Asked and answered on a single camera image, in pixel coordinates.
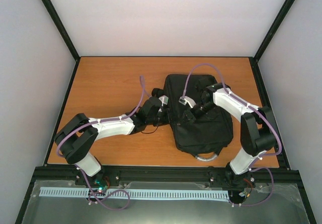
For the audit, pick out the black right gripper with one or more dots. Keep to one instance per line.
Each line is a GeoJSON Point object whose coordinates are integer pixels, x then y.
{"type": "Point", "coordinates": [192, 116]}

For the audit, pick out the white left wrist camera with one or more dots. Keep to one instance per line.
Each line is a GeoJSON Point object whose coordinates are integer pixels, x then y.
{"type": "Point", "coordinates": [164, 100]}

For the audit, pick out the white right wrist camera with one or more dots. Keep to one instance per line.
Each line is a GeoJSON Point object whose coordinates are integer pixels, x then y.
{"type": "Point", "coordinates": [185, 100]}

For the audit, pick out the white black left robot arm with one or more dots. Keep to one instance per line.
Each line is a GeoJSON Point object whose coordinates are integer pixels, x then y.
{"type": "Point", "coordinates": [75, 140]}

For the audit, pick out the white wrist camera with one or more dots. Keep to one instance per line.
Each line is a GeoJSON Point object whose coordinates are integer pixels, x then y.
{"type": "Point", "coordinates": [185, 100]}
{"type": "Point", "coordinates": [164, 100]}

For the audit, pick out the black student bag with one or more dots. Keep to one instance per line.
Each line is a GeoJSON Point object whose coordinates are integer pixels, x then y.
{"type": "Point", "coordinates": [209, 133]}

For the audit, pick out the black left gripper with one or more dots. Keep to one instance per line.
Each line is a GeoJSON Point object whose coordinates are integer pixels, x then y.
{"type": "Point", "coordinates": [167, 121]}

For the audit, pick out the black aluminium frame rail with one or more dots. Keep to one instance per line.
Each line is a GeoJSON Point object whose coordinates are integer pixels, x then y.
{"type": "Point", "coordinates": [117, 175]}

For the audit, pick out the light blue cable duct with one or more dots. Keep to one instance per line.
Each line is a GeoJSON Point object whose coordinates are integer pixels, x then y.
{"type": "Point", "coordinates": [136, 194]}

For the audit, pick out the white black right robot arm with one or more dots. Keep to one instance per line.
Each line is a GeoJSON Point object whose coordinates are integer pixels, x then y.
{"type": "Point", "coordinates": [258, 132]}

